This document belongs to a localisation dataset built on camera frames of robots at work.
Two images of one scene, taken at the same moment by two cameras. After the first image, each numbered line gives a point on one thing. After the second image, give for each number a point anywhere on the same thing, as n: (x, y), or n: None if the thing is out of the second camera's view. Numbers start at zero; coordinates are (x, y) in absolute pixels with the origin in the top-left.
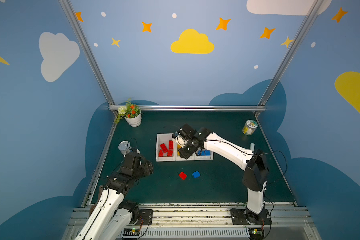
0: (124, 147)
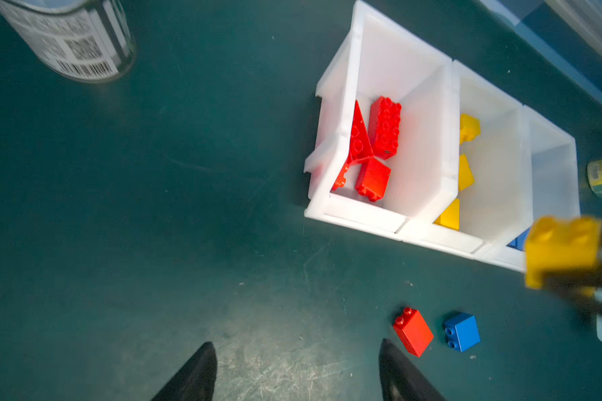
0: (87, 41)
